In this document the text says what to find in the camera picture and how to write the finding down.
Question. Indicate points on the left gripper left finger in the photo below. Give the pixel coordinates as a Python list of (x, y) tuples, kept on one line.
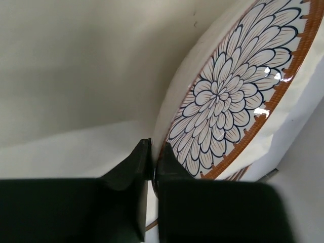
[(137, 164)]

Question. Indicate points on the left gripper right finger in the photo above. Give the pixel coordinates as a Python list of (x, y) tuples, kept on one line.
[(168, 168)]

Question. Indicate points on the floral patterned ceramic plate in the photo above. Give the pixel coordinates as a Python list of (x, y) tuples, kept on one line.
[(237, 85)]

